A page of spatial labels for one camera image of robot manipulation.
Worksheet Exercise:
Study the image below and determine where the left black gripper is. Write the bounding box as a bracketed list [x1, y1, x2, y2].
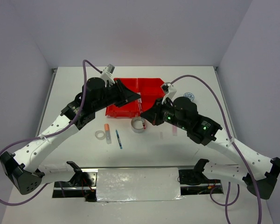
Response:
[93, 79, 141, 112]

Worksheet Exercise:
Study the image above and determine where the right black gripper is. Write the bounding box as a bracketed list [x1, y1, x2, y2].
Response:
[141, 96, 188, 130]

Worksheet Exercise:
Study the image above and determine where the red pen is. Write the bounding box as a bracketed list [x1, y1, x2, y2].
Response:
[138, 99, 146, 130]

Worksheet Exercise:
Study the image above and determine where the large grey tape roll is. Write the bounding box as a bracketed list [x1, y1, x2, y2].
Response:
[131, 117, 146, 133]

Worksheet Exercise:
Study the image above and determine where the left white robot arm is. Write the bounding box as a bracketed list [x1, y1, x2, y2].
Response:
[0, 77, 140, 195]

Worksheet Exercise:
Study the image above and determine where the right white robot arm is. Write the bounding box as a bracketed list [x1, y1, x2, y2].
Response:
[140, 97, 280, 200]

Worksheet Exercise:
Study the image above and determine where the red four-compartment bin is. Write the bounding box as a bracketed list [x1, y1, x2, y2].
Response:
[105, 78, 165, 118]

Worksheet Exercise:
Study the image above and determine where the pink highlighter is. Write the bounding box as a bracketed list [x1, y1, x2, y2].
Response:
[172, 126, 178, 136]

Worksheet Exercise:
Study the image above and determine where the orange cap highlighter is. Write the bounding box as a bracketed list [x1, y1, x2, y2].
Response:
[104, 124, 112, 144]

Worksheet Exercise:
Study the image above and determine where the blue pen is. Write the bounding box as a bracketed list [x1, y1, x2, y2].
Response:
[115, 129, 123, 149]

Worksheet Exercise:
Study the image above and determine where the small clear tape roll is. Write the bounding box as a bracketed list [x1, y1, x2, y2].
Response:
[95, 130, 105, 140]

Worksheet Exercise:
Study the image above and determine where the silver foil cover plate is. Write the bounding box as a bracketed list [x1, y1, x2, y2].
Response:
[96, 168, 182, 202]

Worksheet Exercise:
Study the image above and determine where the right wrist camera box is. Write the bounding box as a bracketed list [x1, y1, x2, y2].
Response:
[161, 82, 177, 104]

